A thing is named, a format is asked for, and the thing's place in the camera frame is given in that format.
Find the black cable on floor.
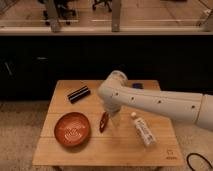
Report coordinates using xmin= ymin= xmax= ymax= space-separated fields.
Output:
xmin=186 ymin=152 xmax=213 ymax=171

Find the blue sponge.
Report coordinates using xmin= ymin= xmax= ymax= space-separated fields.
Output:
xmin=132 ymin=83 xmax=143 ymax=89

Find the black office chair right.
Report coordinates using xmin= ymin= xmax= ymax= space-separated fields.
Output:
xmin=92 ymin=0 xmax=113 ymax=13

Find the red ceramic bowl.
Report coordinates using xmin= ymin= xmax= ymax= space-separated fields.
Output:
xmin=54 ymin=112 xmax=91 ymax=147

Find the black office chair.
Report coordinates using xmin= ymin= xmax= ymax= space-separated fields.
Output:
xmin=37 ymin=0 xmax=76 ymax=26
xmin=92 ymin=0 xmax=113 ymax=13

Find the white tube bottle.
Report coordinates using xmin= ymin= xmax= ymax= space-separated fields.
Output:
xmin=131 ymin=112 xmax=156 ymax=147

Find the black office chair left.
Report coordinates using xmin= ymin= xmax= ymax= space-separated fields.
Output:
xmin=37 ymin=0 xmax=76 ymax=26

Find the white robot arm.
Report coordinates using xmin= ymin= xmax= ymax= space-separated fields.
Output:
xmin=97 ymin=70 xmax=213 ymax=132

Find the black ribbed rectangular case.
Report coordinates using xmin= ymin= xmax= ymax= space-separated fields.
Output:
xmin=67 ymin=86 xmax=91 ymax=104

